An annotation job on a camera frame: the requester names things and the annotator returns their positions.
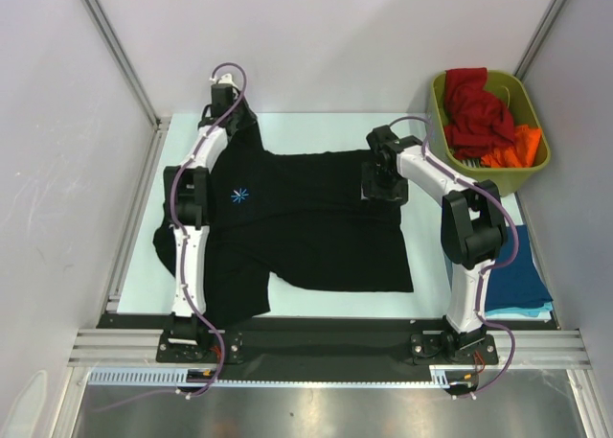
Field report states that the black t shirt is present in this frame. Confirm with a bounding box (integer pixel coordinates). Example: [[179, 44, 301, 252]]
[[152, 121, 416, 327]]

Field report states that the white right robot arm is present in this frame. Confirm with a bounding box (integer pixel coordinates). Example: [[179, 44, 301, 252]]
[[362, 127, 508, 362]]

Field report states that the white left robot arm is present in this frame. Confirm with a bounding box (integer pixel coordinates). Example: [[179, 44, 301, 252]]
[[163, 99, 255, 321]]

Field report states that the red t shirt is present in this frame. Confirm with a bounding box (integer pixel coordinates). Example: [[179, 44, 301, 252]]
[[443, 67, 515, 160]]

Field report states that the orange t shirt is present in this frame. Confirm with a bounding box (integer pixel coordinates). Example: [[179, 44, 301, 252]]
[[481, 125, 542, 168]]

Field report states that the green plastic basket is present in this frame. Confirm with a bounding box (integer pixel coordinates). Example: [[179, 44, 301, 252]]
[[428, 70, 550, 196]]

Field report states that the folded dark blue t shirt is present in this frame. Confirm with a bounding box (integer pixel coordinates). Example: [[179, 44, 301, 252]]
[[485, 225, 553, 312]]

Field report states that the folded light blue t shirt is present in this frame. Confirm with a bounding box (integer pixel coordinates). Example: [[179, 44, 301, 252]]
[[486, 302, 554, 321]]

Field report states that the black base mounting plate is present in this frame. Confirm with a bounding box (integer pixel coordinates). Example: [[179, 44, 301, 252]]
[[97, 314, 499, 380]]

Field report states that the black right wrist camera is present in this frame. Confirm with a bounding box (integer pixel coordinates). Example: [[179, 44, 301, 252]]
[[366, 126, 422, 167]]

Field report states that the aluminium frame post left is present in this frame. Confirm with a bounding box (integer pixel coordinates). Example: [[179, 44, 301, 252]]
[[80, 0, 161, 129]]

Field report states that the aluminium frame post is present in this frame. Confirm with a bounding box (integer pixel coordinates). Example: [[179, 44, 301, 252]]
[[513, 0, 569, 81], [80, 0, 161, 129]]

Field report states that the white slotted cable duct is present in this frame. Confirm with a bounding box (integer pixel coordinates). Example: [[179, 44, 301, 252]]
[[89, 366, 478, 389]]

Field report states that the aluminium frame post right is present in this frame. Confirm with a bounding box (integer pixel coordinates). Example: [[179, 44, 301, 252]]
[[513, 0, 569, 81]]

